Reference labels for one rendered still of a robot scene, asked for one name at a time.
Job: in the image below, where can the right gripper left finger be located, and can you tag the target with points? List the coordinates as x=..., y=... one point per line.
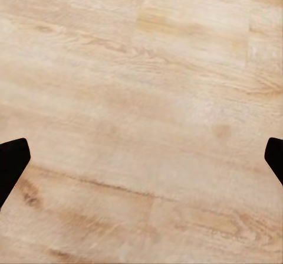
x=14, y=157

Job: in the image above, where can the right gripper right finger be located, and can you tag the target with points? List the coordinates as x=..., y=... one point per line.
x=274, y=156

